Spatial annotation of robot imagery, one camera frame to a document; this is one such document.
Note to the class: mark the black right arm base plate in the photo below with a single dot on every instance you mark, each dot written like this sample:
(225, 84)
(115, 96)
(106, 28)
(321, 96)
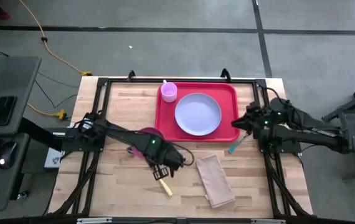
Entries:
(289, 149)

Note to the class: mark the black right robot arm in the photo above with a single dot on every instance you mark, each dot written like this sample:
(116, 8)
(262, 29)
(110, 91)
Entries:
(305, 137)

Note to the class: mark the black computer mouse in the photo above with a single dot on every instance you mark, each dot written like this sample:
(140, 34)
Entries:
(7, 152)

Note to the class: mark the black metal table frame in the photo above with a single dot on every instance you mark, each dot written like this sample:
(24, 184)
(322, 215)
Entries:
(146, 80)

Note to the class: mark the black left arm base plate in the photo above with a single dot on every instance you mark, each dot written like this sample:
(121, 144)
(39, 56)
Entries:
(71, 146)

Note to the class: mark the black desk leg bar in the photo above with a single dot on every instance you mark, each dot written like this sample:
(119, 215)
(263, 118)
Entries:
(40, 133)

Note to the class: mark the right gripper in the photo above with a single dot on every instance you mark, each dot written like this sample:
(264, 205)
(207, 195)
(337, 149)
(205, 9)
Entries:
(260, 116)

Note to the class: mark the lilac round plate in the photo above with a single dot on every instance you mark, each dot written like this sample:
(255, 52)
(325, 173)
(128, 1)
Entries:
(197, 113)

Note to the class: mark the grey computer desk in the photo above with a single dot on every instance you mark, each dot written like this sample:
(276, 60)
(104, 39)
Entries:
(15, 77)

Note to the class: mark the black frame clamp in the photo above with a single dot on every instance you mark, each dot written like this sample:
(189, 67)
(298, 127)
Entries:
(226, 74)
(131, 74)

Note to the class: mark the desk caster wheel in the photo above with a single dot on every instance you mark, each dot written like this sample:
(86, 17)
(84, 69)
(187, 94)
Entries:
(23, 196)

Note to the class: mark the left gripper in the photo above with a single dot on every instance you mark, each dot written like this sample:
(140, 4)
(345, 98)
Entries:
(168, 157)

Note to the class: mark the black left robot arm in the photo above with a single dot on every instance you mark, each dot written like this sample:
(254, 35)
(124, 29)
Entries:
(121, 132)

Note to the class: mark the white printed box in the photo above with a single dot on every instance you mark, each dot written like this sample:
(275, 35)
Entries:
(53, 158)

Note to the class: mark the lilac plastic mug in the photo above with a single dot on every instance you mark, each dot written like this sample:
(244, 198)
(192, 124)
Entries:
(168, 91)

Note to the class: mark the magenta plastic bowl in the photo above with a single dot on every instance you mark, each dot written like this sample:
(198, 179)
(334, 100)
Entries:
(152, 130)

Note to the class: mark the silver frame bracket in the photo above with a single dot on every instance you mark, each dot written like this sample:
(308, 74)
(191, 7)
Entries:
(93, 221)
(267, 221)

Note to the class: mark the beige cloth napkin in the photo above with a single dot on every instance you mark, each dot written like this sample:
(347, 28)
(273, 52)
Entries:
(215, 180)

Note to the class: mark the red plastic tray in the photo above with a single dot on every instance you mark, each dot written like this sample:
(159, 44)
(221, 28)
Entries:
(165, 124)

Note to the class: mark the black smartphone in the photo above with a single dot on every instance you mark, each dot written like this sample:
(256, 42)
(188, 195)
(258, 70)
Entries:
(3, 110)

